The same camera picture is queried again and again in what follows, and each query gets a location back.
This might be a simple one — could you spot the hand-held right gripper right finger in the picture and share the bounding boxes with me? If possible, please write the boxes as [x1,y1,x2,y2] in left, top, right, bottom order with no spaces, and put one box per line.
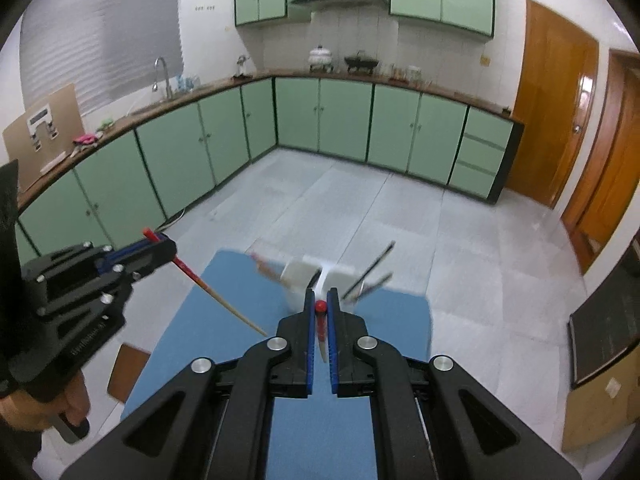
[326,287,583,480]

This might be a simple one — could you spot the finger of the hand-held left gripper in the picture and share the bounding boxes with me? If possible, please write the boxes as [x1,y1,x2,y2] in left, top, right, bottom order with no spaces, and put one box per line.
[116,239,178,287]
[102,234,169,267]

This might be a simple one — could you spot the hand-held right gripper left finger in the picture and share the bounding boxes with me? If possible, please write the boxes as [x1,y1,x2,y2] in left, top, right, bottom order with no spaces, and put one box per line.
[60,287,316,480]

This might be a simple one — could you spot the white utensil with red knob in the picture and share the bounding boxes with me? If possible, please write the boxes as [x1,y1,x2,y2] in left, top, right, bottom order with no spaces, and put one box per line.
[314,300,331,365]

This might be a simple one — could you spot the red wooden chopstick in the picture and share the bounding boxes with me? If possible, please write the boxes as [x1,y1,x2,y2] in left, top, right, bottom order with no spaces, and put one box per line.
[142,227,268,337]

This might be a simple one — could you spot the white double utensil holder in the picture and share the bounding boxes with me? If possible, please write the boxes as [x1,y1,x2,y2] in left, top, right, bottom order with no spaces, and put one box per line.
[280,255,363,313]

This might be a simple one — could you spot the person's left forearm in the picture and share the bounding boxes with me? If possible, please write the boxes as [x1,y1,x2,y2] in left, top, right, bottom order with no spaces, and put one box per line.
[0,391,55,433]

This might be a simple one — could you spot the person's left hand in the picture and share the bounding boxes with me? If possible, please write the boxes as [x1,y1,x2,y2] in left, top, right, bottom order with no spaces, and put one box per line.
[55,375,92,428]

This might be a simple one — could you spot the black chopstick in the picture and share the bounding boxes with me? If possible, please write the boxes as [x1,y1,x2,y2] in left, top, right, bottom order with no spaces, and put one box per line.
[356,272,395,301]
[344,241,397,295]

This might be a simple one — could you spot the orange and white utensil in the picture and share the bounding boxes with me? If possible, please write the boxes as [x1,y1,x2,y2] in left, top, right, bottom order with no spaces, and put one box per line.
[250,251,283,283]

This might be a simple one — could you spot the blue mat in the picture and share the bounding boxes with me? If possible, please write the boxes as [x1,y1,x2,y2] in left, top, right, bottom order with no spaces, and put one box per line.
[121,249,432,480]

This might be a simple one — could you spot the leaning cardboard sheet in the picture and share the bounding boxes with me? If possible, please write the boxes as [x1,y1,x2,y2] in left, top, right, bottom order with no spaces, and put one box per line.
[2,82,83,193]

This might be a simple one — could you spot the white foam piece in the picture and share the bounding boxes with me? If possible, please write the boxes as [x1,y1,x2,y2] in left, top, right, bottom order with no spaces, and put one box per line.
[25,104,60,153]

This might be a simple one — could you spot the metal faucet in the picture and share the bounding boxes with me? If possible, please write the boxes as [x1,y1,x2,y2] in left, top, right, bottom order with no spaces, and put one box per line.
[152,56,175,100]

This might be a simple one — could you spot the grey window blind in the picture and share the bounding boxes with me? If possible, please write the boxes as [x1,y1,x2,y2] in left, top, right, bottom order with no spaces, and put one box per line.
[20,0,183,121]

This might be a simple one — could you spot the green lower kitchen cabinets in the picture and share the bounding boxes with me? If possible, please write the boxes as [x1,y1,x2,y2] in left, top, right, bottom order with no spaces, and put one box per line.
[15,74,525,261]

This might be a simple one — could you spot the white lidded pot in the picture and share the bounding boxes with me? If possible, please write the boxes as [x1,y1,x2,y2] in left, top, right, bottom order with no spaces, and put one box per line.
[307,46,335,72]

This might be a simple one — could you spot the flat cardboard sheet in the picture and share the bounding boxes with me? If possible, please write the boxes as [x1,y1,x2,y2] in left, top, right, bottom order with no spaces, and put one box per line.
[561,355,640,453]

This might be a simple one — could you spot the black board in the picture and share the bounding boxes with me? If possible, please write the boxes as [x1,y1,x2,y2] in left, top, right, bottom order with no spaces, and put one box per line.
[567,247,640,388]

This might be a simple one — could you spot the wooden door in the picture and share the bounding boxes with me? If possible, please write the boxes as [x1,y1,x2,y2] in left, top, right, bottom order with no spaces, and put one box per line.
[502,0,600,209]
[560,49,640,273]

